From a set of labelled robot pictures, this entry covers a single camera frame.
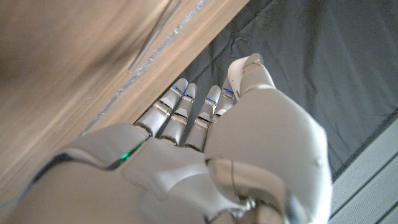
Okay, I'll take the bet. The wooden table panel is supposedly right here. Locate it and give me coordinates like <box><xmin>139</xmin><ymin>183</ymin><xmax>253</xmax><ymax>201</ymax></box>
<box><xmin>77</xmin><ymin>0</ymin><xmax>208</xmax><ymax>138</ymax></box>

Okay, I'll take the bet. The black backdrop curtain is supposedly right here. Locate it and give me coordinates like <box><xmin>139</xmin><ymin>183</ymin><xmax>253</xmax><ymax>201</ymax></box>
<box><xmin>155</xmin><ymin>0</ymin><xmax>398</xmax><ymax>181</ymax></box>

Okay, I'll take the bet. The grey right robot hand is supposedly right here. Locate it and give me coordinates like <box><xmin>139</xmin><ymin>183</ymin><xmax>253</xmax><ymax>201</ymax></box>
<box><xmin>0</xmin><ymin>52</ymin><xmax>333</xmax><ymax>224</ymax></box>

